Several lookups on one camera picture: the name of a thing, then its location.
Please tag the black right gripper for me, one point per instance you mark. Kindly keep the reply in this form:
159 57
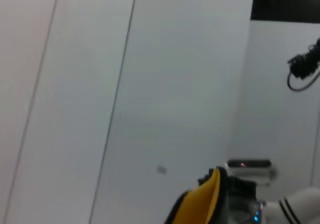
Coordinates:
243 191

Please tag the green and yellow towel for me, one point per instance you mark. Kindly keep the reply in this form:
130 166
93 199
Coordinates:
200 204

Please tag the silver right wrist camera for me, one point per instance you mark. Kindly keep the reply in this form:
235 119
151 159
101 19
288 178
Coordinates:
250 167

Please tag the black mounted camera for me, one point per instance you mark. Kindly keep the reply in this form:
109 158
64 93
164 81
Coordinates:
303 63

